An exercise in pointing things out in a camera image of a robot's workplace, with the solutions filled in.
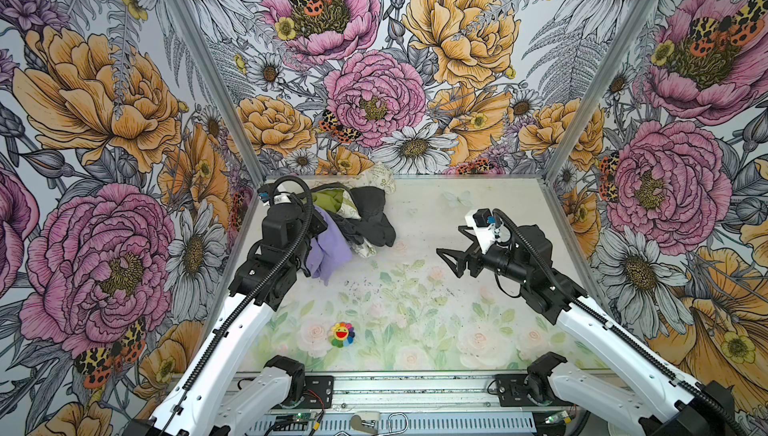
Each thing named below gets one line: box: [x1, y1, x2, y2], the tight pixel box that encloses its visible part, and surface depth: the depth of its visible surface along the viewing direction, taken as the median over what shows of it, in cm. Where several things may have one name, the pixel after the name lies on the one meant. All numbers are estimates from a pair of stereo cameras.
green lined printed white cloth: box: [312, 163, 396, 259], surface depth 96 cm
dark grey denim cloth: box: [328, 186, 396, 247], surface depth 101 cm
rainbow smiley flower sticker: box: [331, 322, 356, 348], surface depth 84 cm
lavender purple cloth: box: [306, 205, 353, 286], surface depth 79 cm
